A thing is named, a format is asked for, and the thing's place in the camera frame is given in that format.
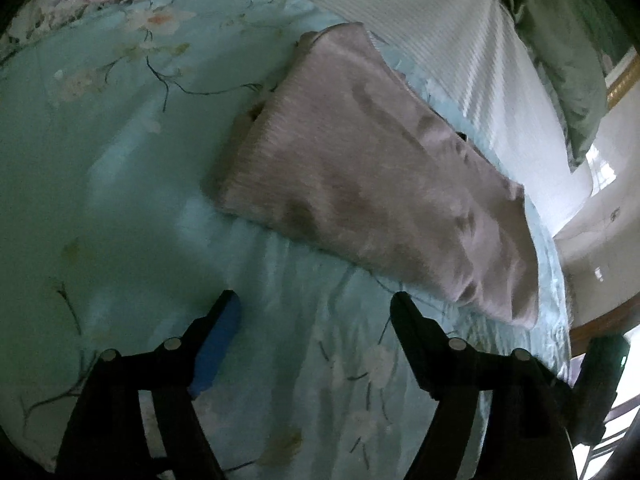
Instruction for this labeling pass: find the mauve knitted sweater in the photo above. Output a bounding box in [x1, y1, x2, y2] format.
[208, 23, 538, 328]

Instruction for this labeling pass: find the teal floral quilt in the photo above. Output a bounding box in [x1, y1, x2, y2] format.
[0, 0, 574, 476]

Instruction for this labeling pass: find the green pillow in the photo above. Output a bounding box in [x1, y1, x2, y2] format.
[498, 0, 626, 170]

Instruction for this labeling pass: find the white striped bed sheet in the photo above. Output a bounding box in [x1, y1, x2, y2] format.
[310, 0, 592, 234]

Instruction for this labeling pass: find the brown wooden door frame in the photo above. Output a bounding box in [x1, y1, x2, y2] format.
[570, 294, 640, 356]

